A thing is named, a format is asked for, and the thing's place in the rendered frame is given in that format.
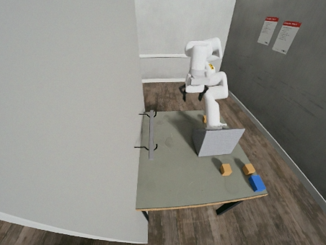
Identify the grey metal rod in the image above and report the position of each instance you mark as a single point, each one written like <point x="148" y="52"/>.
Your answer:
<point x="151" y="136"/>

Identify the white wall panel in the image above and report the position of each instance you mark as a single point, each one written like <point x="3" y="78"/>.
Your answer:
<point x="67" y="157"/>

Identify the small tan block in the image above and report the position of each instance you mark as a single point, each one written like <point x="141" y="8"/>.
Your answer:
<point x="248" y="169"/>
<point x="225" y="169"/>

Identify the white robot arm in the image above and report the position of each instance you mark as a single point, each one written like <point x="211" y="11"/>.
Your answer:
<point x="199" y="58"/>

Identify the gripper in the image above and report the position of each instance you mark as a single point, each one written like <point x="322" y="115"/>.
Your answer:
<point x="192" y="88"/>

